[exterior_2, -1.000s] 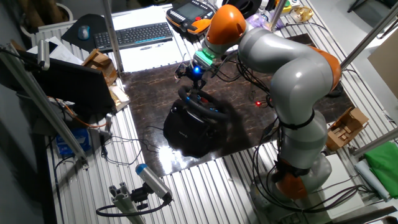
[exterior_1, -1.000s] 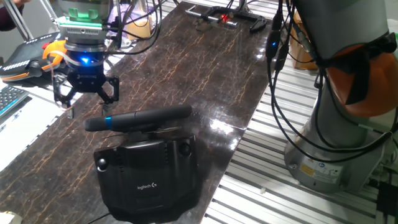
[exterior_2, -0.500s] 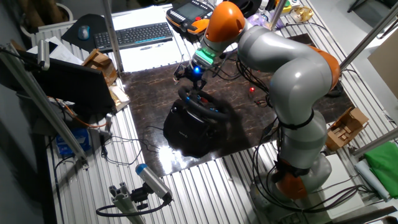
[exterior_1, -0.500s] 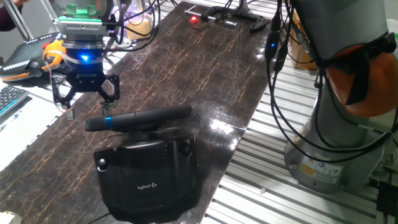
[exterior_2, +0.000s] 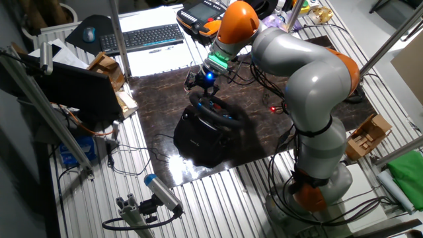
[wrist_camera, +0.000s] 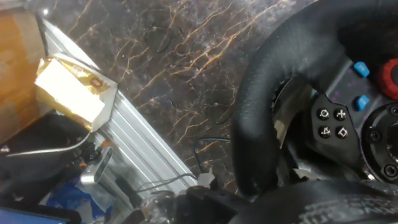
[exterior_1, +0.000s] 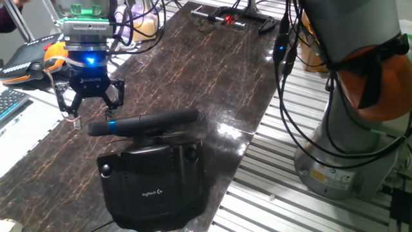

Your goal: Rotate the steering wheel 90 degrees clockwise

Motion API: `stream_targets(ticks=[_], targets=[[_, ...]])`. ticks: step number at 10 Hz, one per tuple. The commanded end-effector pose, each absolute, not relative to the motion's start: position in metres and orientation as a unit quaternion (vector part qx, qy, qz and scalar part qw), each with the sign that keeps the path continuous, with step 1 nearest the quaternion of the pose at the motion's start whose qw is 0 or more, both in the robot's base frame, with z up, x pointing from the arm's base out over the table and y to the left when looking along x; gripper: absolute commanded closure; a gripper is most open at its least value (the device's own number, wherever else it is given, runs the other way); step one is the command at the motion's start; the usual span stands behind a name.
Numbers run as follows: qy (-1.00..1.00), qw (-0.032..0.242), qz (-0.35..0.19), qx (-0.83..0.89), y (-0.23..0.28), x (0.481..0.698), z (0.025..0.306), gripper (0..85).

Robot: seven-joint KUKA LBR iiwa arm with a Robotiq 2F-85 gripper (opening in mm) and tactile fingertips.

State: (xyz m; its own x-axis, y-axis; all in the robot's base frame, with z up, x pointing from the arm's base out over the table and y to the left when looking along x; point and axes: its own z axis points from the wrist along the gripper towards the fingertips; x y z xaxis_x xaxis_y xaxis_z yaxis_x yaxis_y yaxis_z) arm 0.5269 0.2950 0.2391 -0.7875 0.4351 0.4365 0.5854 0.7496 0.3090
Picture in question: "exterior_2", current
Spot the white paper roll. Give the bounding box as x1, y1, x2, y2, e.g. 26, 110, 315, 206
376, 169, 416, 216

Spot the thick black camera cable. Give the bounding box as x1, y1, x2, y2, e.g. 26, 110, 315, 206
101, 206, 184, 231

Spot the thin black wheel base cable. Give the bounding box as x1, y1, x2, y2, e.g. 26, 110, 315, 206
150, 132, 174, 165

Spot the dark laptop monitor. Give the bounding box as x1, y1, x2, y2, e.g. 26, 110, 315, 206
18, 52, 123, 128

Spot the open cardboard box with inserts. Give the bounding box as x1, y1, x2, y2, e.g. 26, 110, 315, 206
345, 114, 393, 162

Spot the blue tissue pack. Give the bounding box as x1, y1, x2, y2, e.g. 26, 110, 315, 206
58, 135, 97, 168

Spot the black mouse pad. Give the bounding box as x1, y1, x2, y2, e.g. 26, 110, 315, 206
64, 14, 115, 56

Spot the orange cable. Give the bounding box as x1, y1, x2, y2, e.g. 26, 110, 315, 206
49, 102, 115, 137

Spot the dark marble pattern mat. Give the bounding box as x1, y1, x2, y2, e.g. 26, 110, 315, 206
128, 34, 378, 189

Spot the horizontal aluminium profile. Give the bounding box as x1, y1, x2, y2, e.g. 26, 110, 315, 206
375, 135, 423, 168

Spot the loose white paper stack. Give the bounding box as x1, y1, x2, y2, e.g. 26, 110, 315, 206
28, 38, 90, 70

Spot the white round bucket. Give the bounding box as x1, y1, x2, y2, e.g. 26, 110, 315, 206
20, 2, 79, 40

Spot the yellow green button box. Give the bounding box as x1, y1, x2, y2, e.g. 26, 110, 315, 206
292, 0, 311, 16

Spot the aluminium frame post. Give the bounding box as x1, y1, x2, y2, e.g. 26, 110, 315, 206
360, 1, 423, 77
286, 0, 305, 32
108, 0, 132, 79

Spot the black computer keyboard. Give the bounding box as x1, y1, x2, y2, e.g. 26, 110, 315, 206
98, 22, 185, 57

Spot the long slanted aluminium profile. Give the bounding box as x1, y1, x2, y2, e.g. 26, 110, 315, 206
0, 46, 95, 179

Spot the large white paper sheet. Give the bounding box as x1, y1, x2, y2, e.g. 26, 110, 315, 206
117, 5, 212, 77

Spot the black cloth strap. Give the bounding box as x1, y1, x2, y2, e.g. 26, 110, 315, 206
289, 167, 330, 189

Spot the white square base plate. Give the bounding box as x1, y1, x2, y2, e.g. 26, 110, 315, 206
327, 163, 388, 234

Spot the green cloth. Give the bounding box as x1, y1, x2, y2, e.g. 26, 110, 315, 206
386, 150, 423, 212

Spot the short aluminium profile stub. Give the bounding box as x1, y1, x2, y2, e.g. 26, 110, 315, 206
115, 193, 156, 238

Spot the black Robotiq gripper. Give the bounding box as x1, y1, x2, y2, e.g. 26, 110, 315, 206
184, 69, 221, 99

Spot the orange black teach pendant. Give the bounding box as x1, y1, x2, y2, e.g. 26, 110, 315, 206
176, 0, 225, 38

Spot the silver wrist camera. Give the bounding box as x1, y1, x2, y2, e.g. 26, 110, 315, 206
203, 59, 229, 75

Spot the golden shiny object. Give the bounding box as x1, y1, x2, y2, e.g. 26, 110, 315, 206
307, 6, 334, 24

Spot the green printed camera mount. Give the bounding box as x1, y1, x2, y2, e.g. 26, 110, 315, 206
206, 52, 232, 69

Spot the brown cardboard box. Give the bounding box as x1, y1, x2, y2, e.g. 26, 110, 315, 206
86, 51, 126, 93

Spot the thin black band strap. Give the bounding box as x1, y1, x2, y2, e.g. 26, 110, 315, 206
293, 115, 334, 139

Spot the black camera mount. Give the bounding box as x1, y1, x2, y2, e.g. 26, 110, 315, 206
138, 194, 159, 224

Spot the black racing steering wheel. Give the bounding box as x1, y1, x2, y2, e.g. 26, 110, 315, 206
188, 91, 245, 130

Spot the grey blue computer mouse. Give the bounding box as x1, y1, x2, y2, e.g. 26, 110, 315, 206
82, 26, 96, 44

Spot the silver camera with blue cap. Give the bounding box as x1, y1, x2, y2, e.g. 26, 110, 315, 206
143, 173, 184, 214

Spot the small red LED board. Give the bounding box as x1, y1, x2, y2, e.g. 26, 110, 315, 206
262, 92, 285, 115

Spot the beige cardboard sheet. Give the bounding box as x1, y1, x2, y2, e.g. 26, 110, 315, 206
391, 39, 423, 106

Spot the purple plastic bag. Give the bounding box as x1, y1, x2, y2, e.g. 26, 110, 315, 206
262, 13, 302, 33

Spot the black Logitech wheel base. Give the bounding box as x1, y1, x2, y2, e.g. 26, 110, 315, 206
173, 104, 241, 168

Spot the plain silver camera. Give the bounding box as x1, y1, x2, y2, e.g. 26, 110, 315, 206
39, 41, 54, 76

